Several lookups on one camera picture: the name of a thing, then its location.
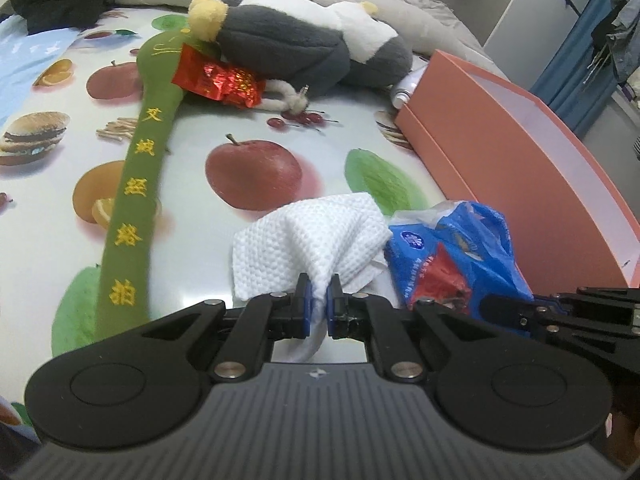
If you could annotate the white wardrobe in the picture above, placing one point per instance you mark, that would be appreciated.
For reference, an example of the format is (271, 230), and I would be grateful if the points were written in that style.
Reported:
(525, 20)

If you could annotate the blue curtain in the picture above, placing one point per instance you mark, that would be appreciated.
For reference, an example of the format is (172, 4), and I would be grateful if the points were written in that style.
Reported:
(575, 60)

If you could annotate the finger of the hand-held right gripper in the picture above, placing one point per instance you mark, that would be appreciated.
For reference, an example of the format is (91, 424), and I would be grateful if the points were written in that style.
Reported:
(590, 296)
(505, 312)

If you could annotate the grey white penguin plush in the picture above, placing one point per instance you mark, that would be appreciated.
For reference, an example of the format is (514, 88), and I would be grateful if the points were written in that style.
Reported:
(280, 45)

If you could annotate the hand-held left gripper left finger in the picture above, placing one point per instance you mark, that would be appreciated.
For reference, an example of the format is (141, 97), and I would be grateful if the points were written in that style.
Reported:
(307, 310)

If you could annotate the pink cardboard box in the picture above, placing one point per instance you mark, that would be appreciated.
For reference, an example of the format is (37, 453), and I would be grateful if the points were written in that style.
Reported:
(500, 160)

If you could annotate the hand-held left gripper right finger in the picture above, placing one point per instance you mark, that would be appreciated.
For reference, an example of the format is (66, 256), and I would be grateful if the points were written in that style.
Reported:
(331, 310)

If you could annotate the grey duvet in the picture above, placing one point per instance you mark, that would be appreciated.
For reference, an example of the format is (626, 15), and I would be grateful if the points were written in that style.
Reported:
(400, 10)

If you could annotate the blue plastic bag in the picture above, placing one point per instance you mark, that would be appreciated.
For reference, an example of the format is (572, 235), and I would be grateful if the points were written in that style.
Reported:
(450, 250)

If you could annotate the hanging clothes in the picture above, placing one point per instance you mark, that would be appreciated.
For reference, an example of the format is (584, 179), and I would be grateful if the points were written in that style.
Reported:
(625, 20)

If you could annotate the white bottle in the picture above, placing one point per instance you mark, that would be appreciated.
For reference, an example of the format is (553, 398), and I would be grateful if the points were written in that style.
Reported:
(407, 87)

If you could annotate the green plush stick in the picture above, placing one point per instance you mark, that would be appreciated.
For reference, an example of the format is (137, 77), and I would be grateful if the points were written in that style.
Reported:
(135, 185)

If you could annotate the fruit printed sheet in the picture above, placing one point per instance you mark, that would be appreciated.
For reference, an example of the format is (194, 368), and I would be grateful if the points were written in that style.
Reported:
(200, 270)

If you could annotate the red foil packet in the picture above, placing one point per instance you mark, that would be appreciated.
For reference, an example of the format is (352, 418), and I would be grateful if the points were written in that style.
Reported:
(220, 80)

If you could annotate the white waffle cloth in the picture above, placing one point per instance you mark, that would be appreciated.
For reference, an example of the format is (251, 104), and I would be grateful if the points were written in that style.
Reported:
(300, 240)

